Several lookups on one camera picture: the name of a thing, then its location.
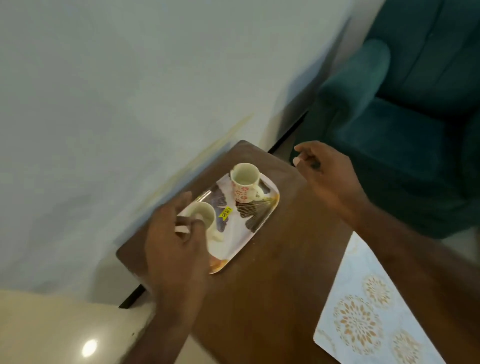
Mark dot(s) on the person's left fingers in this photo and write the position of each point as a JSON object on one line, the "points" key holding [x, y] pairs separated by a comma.
{"points": [[182, 206]]}

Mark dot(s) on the white cup with red flowers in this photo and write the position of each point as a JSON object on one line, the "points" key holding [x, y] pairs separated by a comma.
{"points": [[243, 183]]}

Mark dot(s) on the person's right hand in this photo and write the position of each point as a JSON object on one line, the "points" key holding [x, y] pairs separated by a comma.
{"points": [[333, 176]]}

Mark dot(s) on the person's left hand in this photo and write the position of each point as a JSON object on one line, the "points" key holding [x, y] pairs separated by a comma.
{"points": [[176, 262]]}

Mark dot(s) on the person's right forearm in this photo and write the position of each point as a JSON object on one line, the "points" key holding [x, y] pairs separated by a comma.
{"points": [[423, 277]]}

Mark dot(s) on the black table leg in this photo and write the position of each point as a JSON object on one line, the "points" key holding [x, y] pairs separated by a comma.
{"points": [[132, 297]]}

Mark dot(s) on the floral patterned placemat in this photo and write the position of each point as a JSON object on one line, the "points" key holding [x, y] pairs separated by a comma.
{"points": [[360, 311]]}

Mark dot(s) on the leaf-patterned serving tray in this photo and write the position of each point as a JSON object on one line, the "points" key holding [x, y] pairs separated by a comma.
{"points": [[243, 225]]}

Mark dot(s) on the teal upholstered armchair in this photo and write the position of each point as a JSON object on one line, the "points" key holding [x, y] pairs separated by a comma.
{"points": [[405, 112]]}

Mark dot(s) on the person's left forearm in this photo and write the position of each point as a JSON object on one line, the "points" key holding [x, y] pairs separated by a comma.
{"points": [[165, 337]]}

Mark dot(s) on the plain white cup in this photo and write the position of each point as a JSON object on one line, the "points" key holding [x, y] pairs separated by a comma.
{"points": [[208, 212]]}

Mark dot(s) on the person's right fingers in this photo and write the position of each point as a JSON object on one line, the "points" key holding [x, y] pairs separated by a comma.
{"points": [[305, 148]]}

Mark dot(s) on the yellow sticker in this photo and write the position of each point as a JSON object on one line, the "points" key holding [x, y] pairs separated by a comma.
{"points": [[225, 213]]}

